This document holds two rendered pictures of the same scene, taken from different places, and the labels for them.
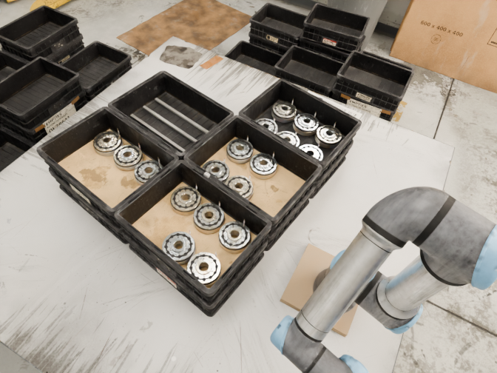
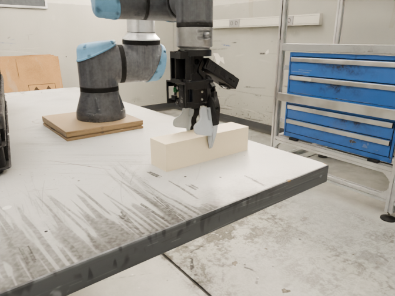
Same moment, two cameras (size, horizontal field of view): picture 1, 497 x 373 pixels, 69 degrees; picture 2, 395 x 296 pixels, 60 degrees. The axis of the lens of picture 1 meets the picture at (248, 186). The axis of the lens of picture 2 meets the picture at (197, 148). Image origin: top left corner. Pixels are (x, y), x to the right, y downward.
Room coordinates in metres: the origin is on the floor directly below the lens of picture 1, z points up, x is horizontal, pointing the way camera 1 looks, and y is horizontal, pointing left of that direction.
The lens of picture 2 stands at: (-0.30, 0.46, 0.96)
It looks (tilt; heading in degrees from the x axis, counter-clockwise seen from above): 18 degrees down; 298
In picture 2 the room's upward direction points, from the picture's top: straight up
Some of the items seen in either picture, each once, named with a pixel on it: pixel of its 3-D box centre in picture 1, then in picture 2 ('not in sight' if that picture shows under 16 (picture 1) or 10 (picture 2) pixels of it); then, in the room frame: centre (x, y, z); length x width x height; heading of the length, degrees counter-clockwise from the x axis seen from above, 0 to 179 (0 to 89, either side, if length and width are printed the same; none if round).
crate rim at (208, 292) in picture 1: (194, 220); not in sight; (0.57, 0.16, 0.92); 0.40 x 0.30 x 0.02; 57
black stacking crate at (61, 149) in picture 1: (112, 165); not in sight; (0.79, 0.49, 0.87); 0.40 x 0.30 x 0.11; 57
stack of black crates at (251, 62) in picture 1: (254, 72); not in sight; (2.22, 0.05, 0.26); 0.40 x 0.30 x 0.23; 66
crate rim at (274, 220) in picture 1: (253, 164); not in sight; (0.82, -0.01, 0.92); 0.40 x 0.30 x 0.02; 57
